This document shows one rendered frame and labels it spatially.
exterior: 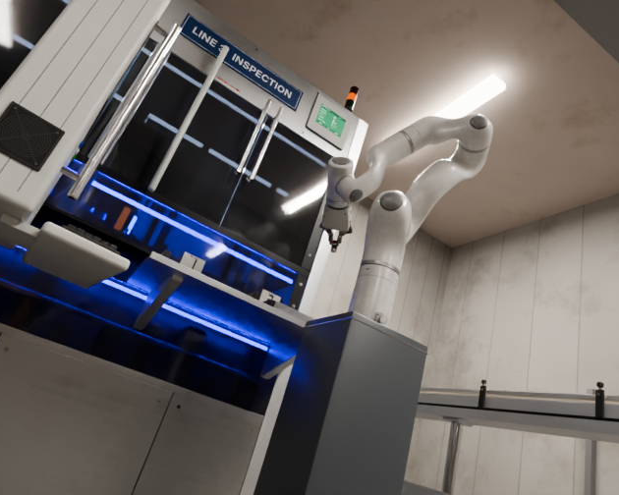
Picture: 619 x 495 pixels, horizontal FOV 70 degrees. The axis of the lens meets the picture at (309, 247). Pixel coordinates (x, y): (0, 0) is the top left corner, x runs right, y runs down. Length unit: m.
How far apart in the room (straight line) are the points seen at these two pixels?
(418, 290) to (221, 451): 3.44
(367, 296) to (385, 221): 0.22
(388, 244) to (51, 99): 0.92
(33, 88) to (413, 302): 4.08
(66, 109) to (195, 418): 1.06
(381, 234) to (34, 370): 1.11
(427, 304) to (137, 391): 3.70
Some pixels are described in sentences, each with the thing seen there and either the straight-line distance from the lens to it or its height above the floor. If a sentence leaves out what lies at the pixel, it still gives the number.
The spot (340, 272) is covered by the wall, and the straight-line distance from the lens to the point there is 4.27.
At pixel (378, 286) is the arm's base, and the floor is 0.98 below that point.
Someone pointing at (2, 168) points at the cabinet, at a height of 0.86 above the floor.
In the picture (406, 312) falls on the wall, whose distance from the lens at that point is 4.67.
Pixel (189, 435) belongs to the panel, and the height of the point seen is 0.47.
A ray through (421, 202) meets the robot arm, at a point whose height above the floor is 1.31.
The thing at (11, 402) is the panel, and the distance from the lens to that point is 1.62.
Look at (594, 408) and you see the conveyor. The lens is 1.78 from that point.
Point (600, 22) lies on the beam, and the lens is 2.83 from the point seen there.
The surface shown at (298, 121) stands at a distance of 2.15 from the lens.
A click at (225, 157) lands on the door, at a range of 1.91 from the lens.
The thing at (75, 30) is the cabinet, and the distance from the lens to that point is 1.33.
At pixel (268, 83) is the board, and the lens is 2.17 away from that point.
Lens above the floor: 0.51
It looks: 24 degrees up
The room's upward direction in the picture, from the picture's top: 18 degrees clockwise
